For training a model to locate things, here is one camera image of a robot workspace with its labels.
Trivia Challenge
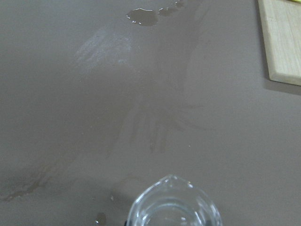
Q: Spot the clear glass measuring cup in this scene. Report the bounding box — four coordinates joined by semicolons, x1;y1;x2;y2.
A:
125;175;223;226

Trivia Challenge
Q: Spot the wooden cutting board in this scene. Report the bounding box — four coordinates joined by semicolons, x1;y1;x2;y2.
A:
258;0;301;86

